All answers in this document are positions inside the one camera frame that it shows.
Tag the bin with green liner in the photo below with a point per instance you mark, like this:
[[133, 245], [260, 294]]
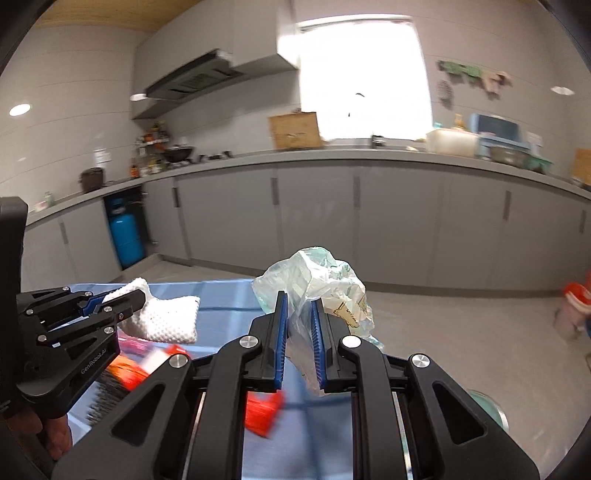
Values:
[[491, 408]]

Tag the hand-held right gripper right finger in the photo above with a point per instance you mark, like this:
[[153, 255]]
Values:
[[318, 346]]

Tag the pink plastic bag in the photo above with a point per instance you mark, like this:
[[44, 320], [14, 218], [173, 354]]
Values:
[[134, 345]]

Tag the black wok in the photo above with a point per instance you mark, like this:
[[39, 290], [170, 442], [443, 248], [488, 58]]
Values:
[[179, 154]]

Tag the small clear bottle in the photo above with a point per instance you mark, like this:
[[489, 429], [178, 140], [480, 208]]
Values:
[[48, 200]]

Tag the white paper towel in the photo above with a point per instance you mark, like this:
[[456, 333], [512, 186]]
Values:
[[166, 318]]

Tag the clear plastic bag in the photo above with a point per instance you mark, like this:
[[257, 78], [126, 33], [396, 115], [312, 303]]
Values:
[[323, 277]]

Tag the person's left hand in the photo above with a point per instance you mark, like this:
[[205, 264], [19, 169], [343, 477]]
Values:
[[57, 436]]

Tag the brown sauce bottle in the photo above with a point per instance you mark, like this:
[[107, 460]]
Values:
[[134, 170]]

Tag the dark striped packet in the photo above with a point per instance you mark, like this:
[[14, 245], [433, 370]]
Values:
[[104, 397]]

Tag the metal bowl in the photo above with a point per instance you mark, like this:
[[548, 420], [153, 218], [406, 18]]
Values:
[[508, 157]]

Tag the white wall socket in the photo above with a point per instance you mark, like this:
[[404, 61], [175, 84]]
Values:
[[103, 156]]

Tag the blue dish rack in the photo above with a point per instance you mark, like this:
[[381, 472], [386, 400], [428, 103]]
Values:
[[498, 127]]

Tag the grey wall cabinet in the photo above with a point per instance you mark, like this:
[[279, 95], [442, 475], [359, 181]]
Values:
[[258, 37]]

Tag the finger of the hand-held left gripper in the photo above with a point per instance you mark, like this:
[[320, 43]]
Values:
[[96, 302], [124, 307]]

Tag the red crumpled wrapper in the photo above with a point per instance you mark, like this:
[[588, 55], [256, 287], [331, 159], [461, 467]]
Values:
[[263, 413]]

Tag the dark faucet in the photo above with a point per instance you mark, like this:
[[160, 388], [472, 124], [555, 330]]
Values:
[[377, 141]]

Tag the white plastic container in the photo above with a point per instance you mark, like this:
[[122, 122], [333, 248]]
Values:
[[452, 143]]

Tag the hanging grey scrubber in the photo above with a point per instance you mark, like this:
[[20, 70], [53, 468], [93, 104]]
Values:
[[444, 91]]

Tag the spice rack with bottles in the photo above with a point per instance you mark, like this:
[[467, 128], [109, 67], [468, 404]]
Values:
[[154, 138]]

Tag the dark cooking pot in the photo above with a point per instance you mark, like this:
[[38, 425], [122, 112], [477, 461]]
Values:
[[92, 180]]

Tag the grey range hood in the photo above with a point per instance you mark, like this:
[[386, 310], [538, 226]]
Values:
[[194, 78]]

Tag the grey kitchen counter cabinets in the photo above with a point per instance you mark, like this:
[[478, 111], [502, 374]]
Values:
[[392, 221]]

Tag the brown cardboard box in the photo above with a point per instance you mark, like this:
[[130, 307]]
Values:
[[295, 129]]

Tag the brown cardboard piece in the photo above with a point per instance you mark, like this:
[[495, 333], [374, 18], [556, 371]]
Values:
[[582, 166]]

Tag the blue gas cylinder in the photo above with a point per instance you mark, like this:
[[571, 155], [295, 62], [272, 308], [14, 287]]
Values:
[[127, 235]]

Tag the bright window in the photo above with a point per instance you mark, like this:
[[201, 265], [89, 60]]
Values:
[[360, 69]]

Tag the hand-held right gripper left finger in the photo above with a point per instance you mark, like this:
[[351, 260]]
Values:
[[279, 344]]

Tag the wall hooks with cloths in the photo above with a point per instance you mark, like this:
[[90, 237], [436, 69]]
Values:
[[466, 71]]

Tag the blue checkered tablecloth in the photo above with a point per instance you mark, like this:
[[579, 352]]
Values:
[[221, 314]]

